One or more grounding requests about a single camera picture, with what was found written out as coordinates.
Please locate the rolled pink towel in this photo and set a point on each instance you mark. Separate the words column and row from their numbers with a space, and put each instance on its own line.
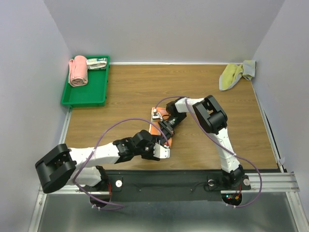
column 78, row 71

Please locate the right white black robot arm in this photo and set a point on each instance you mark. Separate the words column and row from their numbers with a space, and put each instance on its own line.
column 212, row 119

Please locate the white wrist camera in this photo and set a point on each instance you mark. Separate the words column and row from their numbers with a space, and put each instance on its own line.
column 161, row 151
column 156, row 115

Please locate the rolled white blue towel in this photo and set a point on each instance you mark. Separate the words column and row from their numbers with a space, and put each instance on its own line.
column 97, row 63

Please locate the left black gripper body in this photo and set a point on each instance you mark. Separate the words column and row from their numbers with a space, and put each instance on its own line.
column 147, row 152

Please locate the yellow green towel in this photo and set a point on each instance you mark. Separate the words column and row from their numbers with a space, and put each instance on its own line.
column 230, row 76

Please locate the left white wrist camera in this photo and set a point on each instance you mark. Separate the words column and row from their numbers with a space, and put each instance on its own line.
column 161, row 151

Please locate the green plastic tray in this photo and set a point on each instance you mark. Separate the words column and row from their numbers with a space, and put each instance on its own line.
column 86, row 87

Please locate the aluminium frame rail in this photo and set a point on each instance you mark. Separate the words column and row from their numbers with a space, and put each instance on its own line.
column 270, row 181

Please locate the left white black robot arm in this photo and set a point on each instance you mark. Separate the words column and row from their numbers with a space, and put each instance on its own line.
column 63, row 165

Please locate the grey towel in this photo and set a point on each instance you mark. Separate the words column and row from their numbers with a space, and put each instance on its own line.
column 249, row 67

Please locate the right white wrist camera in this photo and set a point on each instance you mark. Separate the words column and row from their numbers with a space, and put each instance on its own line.
column 156, row 115

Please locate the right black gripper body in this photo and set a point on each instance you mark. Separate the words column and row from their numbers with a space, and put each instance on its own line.
column 171, row 123

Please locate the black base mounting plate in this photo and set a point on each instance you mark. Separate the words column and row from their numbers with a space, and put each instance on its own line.
column 173, row 194

